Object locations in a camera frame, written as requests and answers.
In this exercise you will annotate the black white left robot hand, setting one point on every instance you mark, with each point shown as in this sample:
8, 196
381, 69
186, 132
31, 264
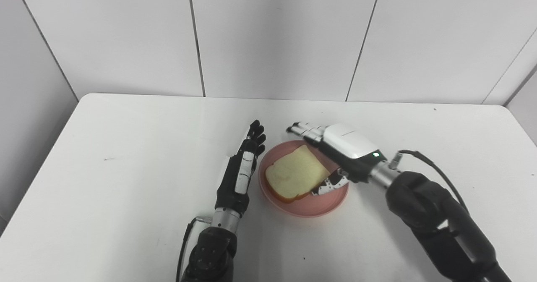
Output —
230, 194

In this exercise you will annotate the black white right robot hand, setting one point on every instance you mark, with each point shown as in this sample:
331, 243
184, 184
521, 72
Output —
350, 145

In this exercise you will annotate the slice of bread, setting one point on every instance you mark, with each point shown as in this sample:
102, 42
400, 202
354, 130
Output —
295, 175

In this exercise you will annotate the pink round plate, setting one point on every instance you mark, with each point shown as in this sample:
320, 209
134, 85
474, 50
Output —
310, 206

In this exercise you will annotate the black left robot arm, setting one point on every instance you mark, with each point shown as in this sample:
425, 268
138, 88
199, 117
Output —
212, 252

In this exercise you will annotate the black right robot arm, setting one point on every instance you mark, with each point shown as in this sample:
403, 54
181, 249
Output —
440, 223

